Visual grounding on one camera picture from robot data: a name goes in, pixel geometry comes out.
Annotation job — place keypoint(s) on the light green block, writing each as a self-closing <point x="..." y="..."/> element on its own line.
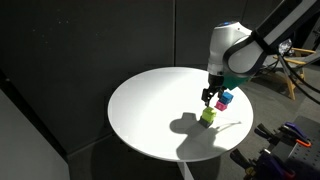
<point x="208" y="114"/>

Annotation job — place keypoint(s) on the black perforated board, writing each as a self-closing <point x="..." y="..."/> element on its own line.
<point x="305" y="161"/>

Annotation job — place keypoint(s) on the black purple clamp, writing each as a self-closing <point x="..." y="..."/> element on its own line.
<point x="266" y="167"/>

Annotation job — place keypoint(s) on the round white table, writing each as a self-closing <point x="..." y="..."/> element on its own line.
<point x="157" y="113"/>

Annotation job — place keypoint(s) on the dark grey block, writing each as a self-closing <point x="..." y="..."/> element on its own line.
<point x="205" y="123"/>

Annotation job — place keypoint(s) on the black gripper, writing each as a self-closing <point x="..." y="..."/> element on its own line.
<point x="215" y="83"/>

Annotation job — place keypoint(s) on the blue block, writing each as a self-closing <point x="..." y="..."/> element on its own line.
<point x="226" y="98"/>

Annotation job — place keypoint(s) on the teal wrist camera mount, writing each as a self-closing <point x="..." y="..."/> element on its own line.
<point x="231" y="82"/>

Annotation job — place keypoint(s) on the wooden chair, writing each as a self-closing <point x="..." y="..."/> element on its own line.
<point x="297" y="59"/>

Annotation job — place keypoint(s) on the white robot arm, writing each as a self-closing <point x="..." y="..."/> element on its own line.
<point x="238" y="53"/>

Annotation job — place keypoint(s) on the magenta red block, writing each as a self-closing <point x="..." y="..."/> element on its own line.
<point x="220" y="106"/>

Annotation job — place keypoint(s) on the purple orange clamp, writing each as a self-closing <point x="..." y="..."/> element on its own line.
<point x="288" y="133"/>

